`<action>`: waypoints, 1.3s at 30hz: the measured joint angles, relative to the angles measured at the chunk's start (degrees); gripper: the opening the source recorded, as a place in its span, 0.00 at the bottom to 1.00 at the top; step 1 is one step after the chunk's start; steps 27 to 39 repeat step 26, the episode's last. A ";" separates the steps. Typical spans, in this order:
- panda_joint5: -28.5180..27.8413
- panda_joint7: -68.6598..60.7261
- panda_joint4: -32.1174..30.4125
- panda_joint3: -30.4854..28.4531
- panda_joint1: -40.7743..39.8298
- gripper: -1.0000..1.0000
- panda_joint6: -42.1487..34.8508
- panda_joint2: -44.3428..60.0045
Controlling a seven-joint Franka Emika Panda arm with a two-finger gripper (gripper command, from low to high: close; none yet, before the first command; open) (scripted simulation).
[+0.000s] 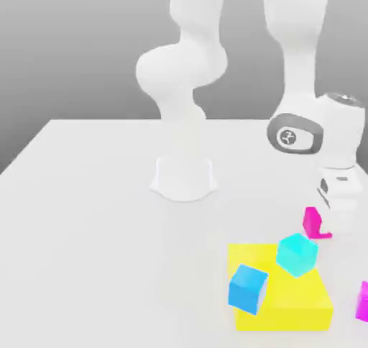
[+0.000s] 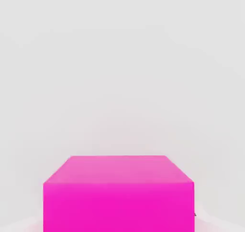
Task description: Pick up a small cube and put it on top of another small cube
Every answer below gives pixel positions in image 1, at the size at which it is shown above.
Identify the large yellow box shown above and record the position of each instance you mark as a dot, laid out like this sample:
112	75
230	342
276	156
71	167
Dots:
299	302

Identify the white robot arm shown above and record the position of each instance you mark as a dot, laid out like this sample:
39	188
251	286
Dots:
299	66

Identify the small cyan cube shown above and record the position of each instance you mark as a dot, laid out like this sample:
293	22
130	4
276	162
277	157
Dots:
296	256

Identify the small magenta cube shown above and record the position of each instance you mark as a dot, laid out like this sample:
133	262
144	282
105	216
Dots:
362	302

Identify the small blue cube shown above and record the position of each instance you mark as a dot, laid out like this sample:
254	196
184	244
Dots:
244	293

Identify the small pink cube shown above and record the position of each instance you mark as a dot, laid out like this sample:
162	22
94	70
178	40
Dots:
310	221

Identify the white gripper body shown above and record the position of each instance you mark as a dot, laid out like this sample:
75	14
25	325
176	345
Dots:
343	212

